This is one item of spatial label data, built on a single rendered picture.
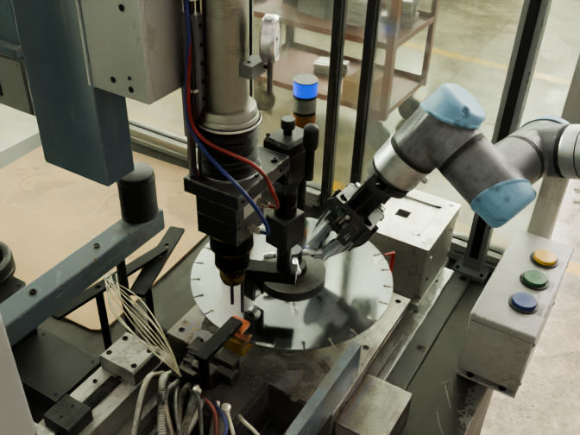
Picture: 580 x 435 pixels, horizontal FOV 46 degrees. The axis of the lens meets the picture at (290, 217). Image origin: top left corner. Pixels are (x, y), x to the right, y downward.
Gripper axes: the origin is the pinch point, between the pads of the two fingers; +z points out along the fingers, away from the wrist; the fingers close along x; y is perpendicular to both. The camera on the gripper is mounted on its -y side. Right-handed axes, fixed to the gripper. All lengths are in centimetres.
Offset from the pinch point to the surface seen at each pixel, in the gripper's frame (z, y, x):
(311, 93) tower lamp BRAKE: -9.5, -20.1, -21.0
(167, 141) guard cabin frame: 42, -48, -49
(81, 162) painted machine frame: -6.3, 31.5, -27.8
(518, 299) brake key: -11.3, -15.0, 29.7
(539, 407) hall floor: 49, -94, 81
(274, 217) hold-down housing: -9.0, 14.9, -7.4
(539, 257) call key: -13.9, -28.1, 29.5
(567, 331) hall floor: 42, -132, 80
